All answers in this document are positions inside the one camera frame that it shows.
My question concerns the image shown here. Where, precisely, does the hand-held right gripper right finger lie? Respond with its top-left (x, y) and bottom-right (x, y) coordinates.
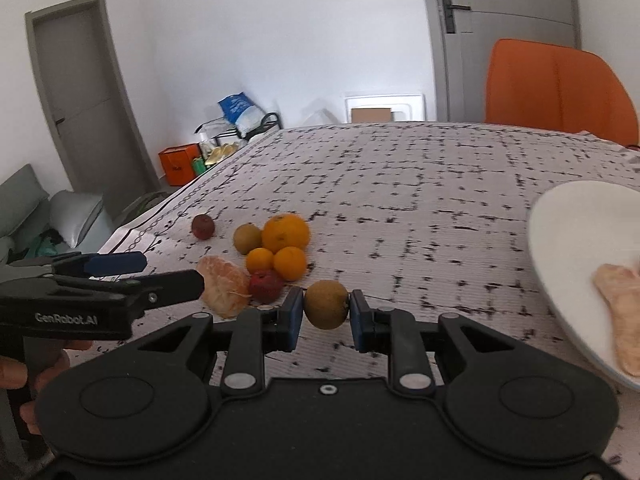
top-left (350, 290), bottom-right (525, 396)

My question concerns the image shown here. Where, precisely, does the small orange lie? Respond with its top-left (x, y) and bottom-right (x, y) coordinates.
top-left (245, 247), bottom-right (275, 275)
top-left (273, 246), bottom-right (308, 281)

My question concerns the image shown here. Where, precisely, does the white foam packaging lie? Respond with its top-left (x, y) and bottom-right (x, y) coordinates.
top-left (344, 91), bottom-right (426, 123)

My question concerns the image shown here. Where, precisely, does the bread slice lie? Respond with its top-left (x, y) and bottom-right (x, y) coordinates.
top-left (592, 263), bottom-right (640, 377)

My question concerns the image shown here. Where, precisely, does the black door handle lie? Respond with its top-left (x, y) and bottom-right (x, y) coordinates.
top-left (440, 0), bottom-right (472, 35)

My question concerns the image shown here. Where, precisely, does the peeled orange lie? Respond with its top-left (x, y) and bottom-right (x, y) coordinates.
top-left (196, 255), bottom-right (252, 319)

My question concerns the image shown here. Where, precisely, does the orange box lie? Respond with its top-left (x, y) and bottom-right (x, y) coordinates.
top-left (159, 144), bottom-right (202, 187)

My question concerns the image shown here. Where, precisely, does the yellow bag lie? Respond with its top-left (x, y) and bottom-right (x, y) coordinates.
top-left (205, 142), bottom-right (238, 166)

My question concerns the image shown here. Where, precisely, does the brown cardboard piece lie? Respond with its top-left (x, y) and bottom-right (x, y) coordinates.
top-left (351, 108), bottom-right (392, 123)

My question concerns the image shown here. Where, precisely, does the small red plum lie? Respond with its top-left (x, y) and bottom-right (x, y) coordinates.
top-left (249, 269), bottom-right (284, 304)
top-left (191, 214), bottom-right (217, 240)

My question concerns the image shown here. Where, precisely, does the silver sofa cushion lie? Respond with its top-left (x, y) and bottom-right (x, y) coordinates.
top-left (49, 190), bottom-right (105, 248)

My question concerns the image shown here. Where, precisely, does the white plate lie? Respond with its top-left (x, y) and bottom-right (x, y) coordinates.
top-left (527, 180), bottom-right (640, 393)

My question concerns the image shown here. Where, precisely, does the brown kiwi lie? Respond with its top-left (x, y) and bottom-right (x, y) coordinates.
top-left (233, 223), bottom-right (264, 255)
top-left (304, 280), bottom-right (350, 330)

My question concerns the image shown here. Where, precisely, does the black wire rack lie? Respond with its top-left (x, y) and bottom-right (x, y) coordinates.
top-left (210, 112), bottom-right (283, 148)

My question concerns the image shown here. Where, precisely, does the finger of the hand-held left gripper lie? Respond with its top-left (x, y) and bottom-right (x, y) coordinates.
top-left (10, 251), bottom-right (149, 279)
top-left (55, 269), bottom-right (206, 307)

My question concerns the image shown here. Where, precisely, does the person's left hand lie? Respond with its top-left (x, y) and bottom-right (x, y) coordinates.
top-left (0, 340), bottom-right (94, 436)

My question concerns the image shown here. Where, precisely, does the orange chair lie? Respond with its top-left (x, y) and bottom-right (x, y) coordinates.
top-left (483, 38), bottom-right (640, 148)

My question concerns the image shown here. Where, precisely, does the dark green bag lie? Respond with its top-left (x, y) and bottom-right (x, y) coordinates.
top-left (125, 191), bottom-right (169, 222)

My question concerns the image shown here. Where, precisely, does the grey door with handle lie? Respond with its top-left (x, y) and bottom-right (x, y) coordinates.
top-left (419, 0), bottom-right (583, 122)

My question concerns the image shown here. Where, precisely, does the large orange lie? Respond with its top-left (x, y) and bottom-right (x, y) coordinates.
top-left (261, 213), bottom-right (311, 253)

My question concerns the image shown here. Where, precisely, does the grey-green sofa cushion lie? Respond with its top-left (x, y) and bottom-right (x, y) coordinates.
top-left (0, 164), bottom-right (51, 236)

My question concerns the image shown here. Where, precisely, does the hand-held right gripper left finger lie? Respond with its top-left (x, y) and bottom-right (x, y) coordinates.
top-left (127, 290), bottom-right (305, 396)

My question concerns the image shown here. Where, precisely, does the blue and white bag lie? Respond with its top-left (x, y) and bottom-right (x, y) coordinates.
top-left (217, 91), bottom-right (266, 137)

